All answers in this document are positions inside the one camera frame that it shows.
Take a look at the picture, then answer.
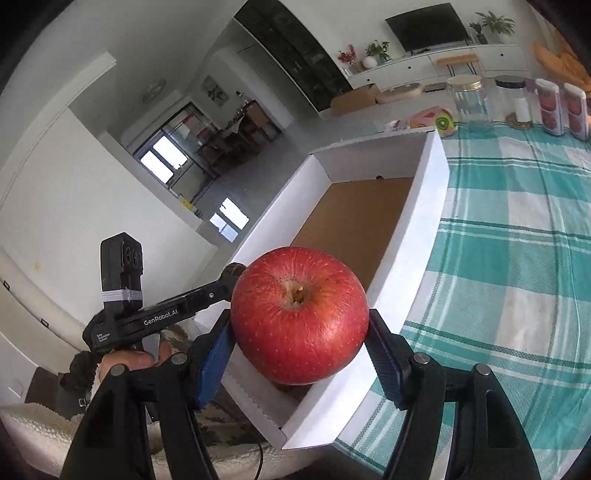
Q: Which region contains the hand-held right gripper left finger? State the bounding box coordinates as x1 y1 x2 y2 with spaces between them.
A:
60 309 236 480

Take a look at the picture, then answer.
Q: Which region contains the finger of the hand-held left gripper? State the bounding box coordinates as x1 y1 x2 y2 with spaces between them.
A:
193 272 234 309

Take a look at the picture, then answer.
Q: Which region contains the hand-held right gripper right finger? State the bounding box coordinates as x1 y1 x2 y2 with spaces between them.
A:
367 308 541 480

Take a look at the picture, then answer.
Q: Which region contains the red apple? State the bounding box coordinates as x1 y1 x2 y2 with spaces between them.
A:
230 246 370 387

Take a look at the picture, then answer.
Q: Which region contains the white cardboard box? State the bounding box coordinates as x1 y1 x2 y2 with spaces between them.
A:
221 129 451 450

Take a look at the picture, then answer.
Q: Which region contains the person's left hand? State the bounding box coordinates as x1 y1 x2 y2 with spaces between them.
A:
98 343 173 385

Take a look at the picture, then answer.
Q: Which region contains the camouflage cloth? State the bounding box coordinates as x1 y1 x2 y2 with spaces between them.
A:
159 322 265 448

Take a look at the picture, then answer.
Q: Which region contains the bright window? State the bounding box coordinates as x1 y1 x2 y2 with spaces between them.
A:
139 136 189 184

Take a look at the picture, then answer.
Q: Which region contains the white fleece garment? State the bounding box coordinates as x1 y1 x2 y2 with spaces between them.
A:
0 401 319 480

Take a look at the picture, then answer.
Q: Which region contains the round ceiling light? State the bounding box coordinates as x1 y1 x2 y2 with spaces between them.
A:
141 79 167 103

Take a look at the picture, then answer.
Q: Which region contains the brown cardboard box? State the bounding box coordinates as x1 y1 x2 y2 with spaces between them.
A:
329 83 382 116

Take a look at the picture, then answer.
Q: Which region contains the fruit printed box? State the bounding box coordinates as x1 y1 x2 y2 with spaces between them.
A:
409 106 458 138

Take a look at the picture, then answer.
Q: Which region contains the dark glass cabinet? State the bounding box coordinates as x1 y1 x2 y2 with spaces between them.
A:
233 0 352 114

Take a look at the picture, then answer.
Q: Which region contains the red flower vase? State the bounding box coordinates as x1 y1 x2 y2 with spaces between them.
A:
337 44 363 75

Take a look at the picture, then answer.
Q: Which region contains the beige pet bed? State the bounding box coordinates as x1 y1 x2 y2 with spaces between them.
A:
376 83 424 105

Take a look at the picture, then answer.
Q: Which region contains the glass jar gold lid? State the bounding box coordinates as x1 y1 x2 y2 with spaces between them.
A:
446 76 493 128

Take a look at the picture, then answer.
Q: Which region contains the green plant white pot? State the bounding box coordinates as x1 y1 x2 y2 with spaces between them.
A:
362 40 392 70

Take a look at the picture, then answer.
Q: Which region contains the glass jar black lid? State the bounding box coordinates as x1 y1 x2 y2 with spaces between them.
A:
494 75 532 126

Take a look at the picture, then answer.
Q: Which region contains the white television cabinet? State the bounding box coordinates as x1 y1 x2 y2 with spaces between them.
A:
346 42 529 93

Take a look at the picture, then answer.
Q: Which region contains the pink printed can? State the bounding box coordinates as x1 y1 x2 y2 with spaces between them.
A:
564 82 591 142
535 78 565 137

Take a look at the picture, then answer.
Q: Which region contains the wooden stool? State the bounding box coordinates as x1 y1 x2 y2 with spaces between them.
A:
436 54 483 81

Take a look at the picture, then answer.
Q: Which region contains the black television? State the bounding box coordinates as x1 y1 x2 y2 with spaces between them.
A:
385 2 470 53

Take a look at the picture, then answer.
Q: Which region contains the orange beanbag chair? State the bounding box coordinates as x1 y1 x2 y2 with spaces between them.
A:
532 32 591 93

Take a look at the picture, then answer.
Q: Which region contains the large green potted plant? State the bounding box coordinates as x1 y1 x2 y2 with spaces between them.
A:
475 10 517 44

